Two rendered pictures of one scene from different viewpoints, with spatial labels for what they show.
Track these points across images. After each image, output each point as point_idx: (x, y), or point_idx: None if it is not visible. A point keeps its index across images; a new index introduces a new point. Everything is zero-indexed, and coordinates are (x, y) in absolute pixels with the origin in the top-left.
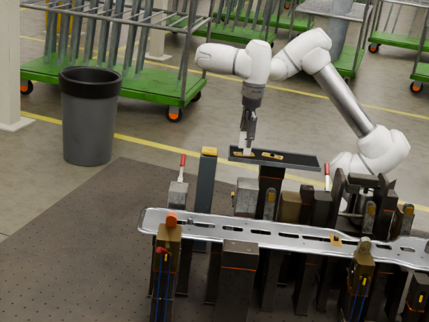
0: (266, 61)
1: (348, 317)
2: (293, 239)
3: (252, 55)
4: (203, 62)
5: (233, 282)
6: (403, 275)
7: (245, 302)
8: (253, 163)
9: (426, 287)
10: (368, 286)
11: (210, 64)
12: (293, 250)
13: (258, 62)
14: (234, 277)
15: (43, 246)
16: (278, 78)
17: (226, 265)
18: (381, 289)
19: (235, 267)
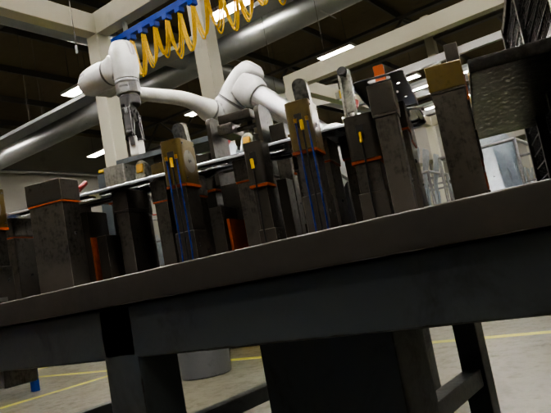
0: (123, 52)
1: (179, 225)
2: (138, 183)
3: (110, 52)
4: (80, 84)
5: (45, 225)
6: (280, 185)
7: (64, 248)
8: (139, 158)
9: (253, 146)
10: (180, 168)
11: (84, 81)
12: (125, 183)
13: (115, 55)
14: (44, 218)
15: None
16: (210, 115)
17: (32, 204)
18: (251, 206)
19: (41, 203)
